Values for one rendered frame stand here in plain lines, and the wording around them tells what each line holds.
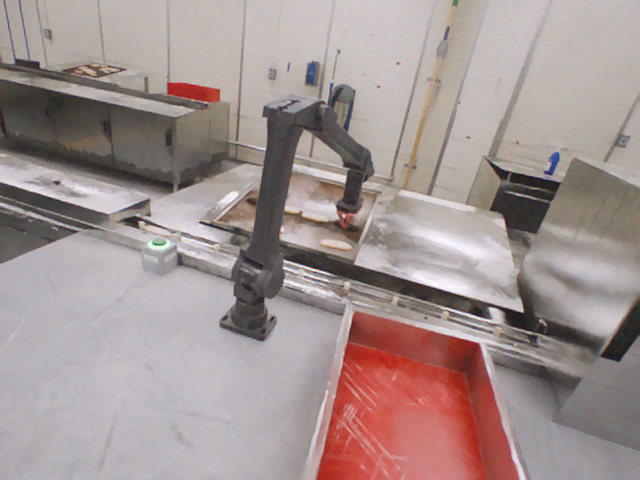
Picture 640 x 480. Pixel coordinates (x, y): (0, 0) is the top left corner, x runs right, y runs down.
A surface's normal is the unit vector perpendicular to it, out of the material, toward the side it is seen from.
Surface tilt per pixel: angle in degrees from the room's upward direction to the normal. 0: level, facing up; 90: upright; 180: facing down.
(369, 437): 0
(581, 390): 90
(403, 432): 0
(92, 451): 0
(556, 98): 90
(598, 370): 90
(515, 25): 90
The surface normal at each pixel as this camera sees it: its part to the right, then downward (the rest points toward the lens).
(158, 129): -0.29, 0.39
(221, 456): 0.16, -0.88
